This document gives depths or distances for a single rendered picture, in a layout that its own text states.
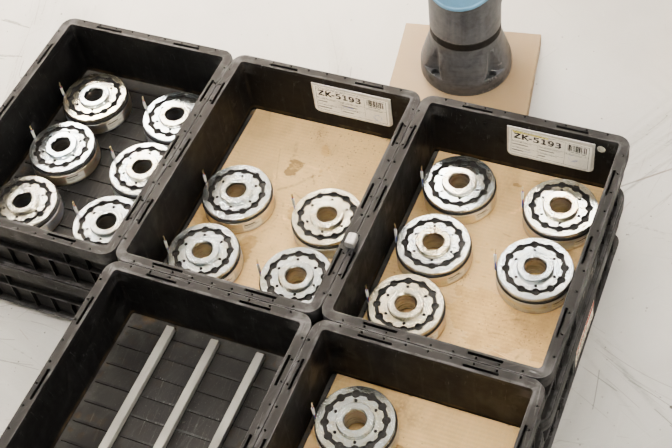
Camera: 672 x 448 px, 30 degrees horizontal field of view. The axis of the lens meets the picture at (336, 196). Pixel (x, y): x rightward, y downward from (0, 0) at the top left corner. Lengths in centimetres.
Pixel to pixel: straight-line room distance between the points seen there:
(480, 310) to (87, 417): 54
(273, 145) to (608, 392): 61
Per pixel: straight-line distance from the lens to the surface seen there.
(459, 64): 204
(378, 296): 167
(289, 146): 189
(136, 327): 175
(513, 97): 207
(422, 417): 161
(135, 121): 199
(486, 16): 199
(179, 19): 233
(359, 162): 186
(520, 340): 166
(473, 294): 170
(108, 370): 172
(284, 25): 227
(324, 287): 160
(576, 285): 159
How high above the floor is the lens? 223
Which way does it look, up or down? 51 degrees down
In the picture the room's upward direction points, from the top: 10 degrees counter-clockwise
